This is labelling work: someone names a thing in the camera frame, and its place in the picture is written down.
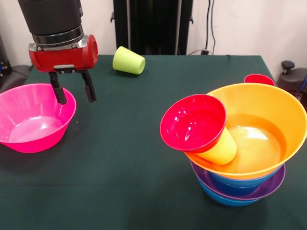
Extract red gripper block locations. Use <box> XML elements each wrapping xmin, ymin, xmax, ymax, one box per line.
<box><xmin>28</xmin><ymin>34</ymin><xmax>99</xmax><ymax>105</ymax></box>

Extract large pink plastic bowl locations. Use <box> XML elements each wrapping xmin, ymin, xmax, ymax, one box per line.
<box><xmin>0</xmin><ymin>83</ymin><xmax>77</xmax><ymax>154</ymax></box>

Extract green plastic cup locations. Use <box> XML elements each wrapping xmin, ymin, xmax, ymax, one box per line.
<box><xmin>112</xmin><ymin>46</ymin><xmax>146</xmax><ymax>75</ymax></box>

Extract small red plastic bowl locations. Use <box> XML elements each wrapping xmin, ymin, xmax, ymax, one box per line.
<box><xmin>159</xmin><ymin>94</ymin><xmax>227</xmax><ymax>154</ymax></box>

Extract yellow plastic cup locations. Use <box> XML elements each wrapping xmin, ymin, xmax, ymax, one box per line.
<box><xmin>195</xmin><ymin>126</ymin><xmax>237</xmax><ymax>166</ymax></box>

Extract small teal blue bowl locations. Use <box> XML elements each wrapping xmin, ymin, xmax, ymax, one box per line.
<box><xmin>212</xmin><ymin>178</ymin><xmax>264</xmax><ymax>196</ymax></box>

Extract large orange plastic bowl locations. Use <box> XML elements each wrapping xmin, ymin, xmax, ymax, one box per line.
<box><xmin>184</xmin><ymin>83</ymin><xmax>307</xmax><ymax>180</ymax></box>

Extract purple plastic bowl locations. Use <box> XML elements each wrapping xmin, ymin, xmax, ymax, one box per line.
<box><xmin>190</xmin><ymin>161</ymin><xmax>286</xmax><ymax>201</ymax></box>

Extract black computer tower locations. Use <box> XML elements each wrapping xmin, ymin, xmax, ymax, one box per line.
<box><xmin>0</xmin><ymin>33</ymin><xmax>12</xmax><ymax>78</ymax></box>

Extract dark green tablecloth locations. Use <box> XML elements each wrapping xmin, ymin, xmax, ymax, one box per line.
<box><xmin>0</xmin><ymin>54</ymin><xmax>307</xmax><ymax>230</ymax></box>

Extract red plastic cup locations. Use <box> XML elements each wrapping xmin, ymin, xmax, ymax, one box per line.
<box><xmin>244</xmin><ymin>73</ymin><xmax>275</xmax><ymax>86</ymax></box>

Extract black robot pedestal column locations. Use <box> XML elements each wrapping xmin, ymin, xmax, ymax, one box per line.
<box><xmin>110</xmin><ymin>0</ymin><xmax>194</xmax><ymax>56</ymax></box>

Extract blue cable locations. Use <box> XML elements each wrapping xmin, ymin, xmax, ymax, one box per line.
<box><xmin>295</xmin><ymin>74</ymin><xmax>307</xmax><ymax>101</ymax></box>

